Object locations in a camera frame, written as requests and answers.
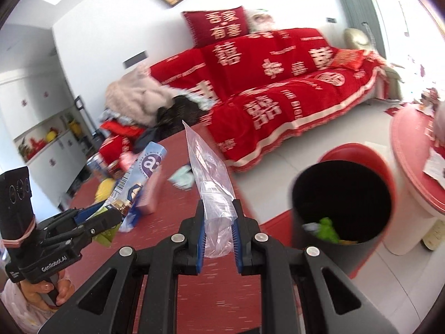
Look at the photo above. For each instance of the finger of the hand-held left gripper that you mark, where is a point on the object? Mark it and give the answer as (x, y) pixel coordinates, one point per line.
(104, 224)
(87, 213)

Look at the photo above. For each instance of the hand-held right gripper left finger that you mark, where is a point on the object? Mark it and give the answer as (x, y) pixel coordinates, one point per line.
(200, 250)

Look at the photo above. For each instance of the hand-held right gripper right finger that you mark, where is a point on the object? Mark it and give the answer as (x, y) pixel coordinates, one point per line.
(237, 250)

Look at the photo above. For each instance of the yellow wrapper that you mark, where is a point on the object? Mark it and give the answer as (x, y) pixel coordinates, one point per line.
(104, 189)

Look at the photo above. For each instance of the pink packet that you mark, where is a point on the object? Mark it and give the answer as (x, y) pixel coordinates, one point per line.
(149, 195)

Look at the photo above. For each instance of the blue white foil packet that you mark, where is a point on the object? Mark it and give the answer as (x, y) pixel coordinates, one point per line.
(142, 170)

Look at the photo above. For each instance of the clear plastic bag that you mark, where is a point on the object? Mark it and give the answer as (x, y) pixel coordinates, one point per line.
(208, 181)

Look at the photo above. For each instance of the pale green wrapper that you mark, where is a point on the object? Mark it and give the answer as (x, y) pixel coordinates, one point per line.
(182, 178)

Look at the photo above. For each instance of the white paper wrapper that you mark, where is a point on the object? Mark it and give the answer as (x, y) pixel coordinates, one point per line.
(313, 229)

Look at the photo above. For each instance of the green plastic bag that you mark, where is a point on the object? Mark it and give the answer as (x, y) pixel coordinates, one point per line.
(328, 229)

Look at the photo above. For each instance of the orange snack wrapper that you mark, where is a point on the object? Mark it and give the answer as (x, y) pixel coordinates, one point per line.
(347, 241)

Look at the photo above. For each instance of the black trash bin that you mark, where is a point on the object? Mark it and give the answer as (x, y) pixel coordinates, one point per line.
(347, 188)

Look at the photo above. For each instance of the person's left hand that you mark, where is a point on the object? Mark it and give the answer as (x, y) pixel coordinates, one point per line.
(38, 294)

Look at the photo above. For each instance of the tall blue drink can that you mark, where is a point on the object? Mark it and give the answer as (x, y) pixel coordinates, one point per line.
(95, 167)

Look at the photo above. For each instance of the short red drink can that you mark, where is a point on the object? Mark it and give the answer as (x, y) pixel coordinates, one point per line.
(114, 168)

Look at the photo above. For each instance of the white cabinet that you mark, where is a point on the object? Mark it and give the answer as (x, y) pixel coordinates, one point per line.
(55, 156)

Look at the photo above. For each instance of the red paper ornament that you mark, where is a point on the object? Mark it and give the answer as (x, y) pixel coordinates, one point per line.
(33, 148)

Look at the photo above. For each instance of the yellow hanging bag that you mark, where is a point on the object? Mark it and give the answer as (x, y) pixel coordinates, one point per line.
(73, 128)

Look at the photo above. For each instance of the grey crumpled cloth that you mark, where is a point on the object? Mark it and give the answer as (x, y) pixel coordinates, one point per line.
(109, 115)

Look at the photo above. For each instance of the beige fluffy coat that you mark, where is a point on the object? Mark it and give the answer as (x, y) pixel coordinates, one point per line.
(139, 94)

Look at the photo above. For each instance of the black clothing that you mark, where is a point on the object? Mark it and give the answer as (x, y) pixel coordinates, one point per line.
(180, 111)

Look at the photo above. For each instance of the red covered sofa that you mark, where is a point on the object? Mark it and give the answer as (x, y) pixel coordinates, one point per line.
(278, 111)

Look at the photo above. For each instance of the round red side table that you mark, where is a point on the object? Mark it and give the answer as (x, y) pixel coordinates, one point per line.
(410, 139)

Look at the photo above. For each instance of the small red embroidered cushion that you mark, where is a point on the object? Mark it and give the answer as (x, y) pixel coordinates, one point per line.
(347, 59)

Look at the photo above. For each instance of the large red printed pillow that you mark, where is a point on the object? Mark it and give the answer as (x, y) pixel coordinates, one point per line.
(219, 26)

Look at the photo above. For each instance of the white printed pillow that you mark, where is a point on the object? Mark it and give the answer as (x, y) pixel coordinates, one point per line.
(260, 21)

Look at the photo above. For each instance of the beige leather armchair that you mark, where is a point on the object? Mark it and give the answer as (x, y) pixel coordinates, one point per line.
(354, 36)

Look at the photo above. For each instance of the grey-green curtain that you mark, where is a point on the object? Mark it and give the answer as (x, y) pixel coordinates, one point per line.
(365, 10)

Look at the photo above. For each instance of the grey wall switch panel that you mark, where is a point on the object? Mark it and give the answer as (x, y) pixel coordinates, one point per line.
(135, 59)

